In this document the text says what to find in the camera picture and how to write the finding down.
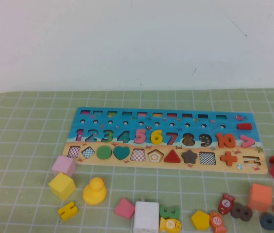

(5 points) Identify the yellow rubber duck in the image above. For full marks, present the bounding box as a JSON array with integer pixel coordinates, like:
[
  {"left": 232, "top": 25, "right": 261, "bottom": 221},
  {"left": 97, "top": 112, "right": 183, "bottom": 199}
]
[{"left": 82, "top": 177, "right": 107, "bottom": 206}]

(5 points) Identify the orange number ten piece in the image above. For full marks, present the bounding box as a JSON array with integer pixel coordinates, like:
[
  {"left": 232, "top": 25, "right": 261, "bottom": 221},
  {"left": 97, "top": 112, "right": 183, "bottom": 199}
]
[{"left": 215, "top": 133, "right": 237, "bottom": 149}]

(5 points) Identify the colourful wooden puzzle board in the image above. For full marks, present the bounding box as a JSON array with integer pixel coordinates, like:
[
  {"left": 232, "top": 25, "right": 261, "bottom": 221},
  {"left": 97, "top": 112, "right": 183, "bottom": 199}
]
[{"left": 61, "top": 106, "right": 269, "bottom": 176}]

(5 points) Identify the orange wooden cube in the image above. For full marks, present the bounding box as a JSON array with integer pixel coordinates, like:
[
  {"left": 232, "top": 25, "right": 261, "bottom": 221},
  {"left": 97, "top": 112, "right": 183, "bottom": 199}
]
[{"left": 247, "top": 183, "right": 273, "bottom": 213}]

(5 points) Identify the brown number eight piece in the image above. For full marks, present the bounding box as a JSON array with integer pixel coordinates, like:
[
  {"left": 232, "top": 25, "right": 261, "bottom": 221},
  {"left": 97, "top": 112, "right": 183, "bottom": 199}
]
[{"left": 230, "top": 202, "right": 253, "bottom": 222}]

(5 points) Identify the orange fish numbered ten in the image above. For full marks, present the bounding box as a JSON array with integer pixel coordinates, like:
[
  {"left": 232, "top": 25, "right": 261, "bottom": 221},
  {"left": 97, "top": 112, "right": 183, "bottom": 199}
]
[{"left": 209, "top": 211, "right": 227, "bottom": 233}]

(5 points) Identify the yellow number six piece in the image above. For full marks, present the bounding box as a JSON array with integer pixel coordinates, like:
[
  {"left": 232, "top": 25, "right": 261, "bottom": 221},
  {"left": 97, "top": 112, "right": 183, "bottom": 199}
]
[{"left": 150, "top": 130, "right": 164, "bottom": 145}]

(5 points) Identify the light pink wooden cube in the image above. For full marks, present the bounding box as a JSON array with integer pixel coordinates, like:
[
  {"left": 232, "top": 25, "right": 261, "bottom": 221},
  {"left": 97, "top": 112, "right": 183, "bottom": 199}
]
[{"left": 51, "top": 155, "right": 76, "bottom": 178}]

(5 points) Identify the white power adapter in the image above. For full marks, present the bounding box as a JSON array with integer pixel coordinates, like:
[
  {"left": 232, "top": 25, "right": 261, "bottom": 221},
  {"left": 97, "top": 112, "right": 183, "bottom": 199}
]
[{"left": 133, "top": 198, "right": 161, "bottom": 233}]

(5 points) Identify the pink greater-than sign piece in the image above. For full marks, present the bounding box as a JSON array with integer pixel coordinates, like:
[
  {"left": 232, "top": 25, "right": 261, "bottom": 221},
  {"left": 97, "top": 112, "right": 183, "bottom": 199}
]
[{"left": 240, "top": 134, "right": 256, "bottom": 149}]

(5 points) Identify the yellow fish numbered six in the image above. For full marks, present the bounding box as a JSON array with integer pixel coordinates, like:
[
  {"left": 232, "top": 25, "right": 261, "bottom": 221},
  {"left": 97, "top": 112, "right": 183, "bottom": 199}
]
[{"left": 159, "top": 216, "right": 182, "bottom": 233}]

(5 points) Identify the red triangle piece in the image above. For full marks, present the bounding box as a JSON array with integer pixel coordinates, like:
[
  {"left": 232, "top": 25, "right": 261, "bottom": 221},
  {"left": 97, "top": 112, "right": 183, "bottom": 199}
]
[{"left": 163, "top": 149, "right": 182, "bottom": 164}]

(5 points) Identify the teal heart piece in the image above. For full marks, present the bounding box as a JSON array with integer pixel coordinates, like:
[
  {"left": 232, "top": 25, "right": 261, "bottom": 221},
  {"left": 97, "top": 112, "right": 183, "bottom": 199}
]
[{"left": 113, "top": 146, "right": 131, "bottom": 161}]

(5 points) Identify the yellow sign piece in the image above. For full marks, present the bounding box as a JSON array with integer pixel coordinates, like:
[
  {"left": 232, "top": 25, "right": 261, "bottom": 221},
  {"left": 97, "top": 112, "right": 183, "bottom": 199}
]
[{"left": 57, "top": 201, "right": 79, "bottom": 222}]

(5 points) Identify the pink square tile piece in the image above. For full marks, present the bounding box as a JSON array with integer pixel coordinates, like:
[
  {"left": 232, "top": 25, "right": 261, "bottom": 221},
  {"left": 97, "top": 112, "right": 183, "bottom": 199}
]
[{"left": 114, "top": 198, "right": 136, "bottom": 220}]

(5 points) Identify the green number three piece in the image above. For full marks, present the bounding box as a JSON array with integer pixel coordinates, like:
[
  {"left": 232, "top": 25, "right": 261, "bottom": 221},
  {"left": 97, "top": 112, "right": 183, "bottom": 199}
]
[{"left": 160, "top": 205, "right": 181, "bottom": 219}]

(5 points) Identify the orange plus sign piece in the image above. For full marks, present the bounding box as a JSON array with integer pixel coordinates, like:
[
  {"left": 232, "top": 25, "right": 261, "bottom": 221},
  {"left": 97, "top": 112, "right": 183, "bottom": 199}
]
[{"left": 220, "top": 151, "right": 239, "bottom": 168}]

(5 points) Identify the yellow wooden cube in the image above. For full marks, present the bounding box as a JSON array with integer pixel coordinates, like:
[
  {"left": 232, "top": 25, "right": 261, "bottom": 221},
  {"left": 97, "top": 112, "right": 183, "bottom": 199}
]
[{"left": 48, "top": 172, "right": 76, "bottom": 201}]

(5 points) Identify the green circle piece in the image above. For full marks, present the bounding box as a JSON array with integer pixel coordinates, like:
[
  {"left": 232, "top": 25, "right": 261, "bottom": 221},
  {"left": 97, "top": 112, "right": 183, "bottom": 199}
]
[{"left": 96, "top": 146, "right": 113, "bottom": 161}]

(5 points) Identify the pink number five piece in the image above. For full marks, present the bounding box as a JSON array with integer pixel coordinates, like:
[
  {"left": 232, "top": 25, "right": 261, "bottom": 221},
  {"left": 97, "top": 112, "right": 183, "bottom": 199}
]
[{"left": 134, "top": 128, "right": 147, "bottom": 145}]

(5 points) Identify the yellow pentagon piece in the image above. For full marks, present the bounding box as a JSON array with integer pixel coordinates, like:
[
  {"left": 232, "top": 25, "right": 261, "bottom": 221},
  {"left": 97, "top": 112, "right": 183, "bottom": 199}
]
[{"left": 191, "top": 210, "right": 210, "bottom": 231}]

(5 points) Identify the red fish numbered seven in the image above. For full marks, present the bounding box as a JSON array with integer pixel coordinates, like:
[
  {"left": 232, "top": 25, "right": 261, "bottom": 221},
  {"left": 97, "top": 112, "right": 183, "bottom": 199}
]
[{"left": 218, "top": 193, "right": 236, "bottom": 215}]

